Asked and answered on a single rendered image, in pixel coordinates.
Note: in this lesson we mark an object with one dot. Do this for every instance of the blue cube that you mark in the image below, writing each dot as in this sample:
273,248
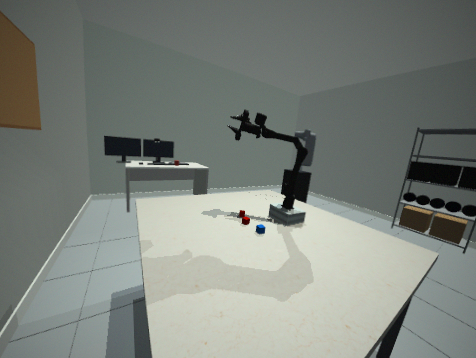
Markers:
260,229

